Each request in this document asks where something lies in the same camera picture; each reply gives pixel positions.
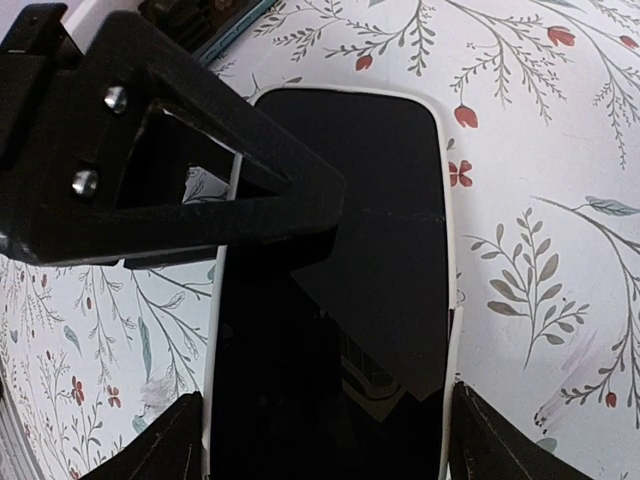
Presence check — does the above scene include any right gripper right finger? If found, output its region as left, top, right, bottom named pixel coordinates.
left=449, top=382, right=575, bottom=480

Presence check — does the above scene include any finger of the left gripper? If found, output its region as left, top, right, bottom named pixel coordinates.
left=1, top=11, right=345, bottom=265

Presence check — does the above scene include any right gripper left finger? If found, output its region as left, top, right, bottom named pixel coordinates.
left=87, top=392, right=203, bottom=480

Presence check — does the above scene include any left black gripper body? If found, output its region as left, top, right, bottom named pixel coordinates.
left=1, top=2, right=82, bottom=170

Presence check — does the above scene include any dark teal phone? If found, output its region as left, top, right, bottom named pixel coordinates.
left=193, top=0, right=275, bottom=66

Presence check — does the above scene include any floral patterned table mat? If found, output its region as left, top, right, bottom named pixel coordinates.
left=1, top=1, right=639, bottom=479

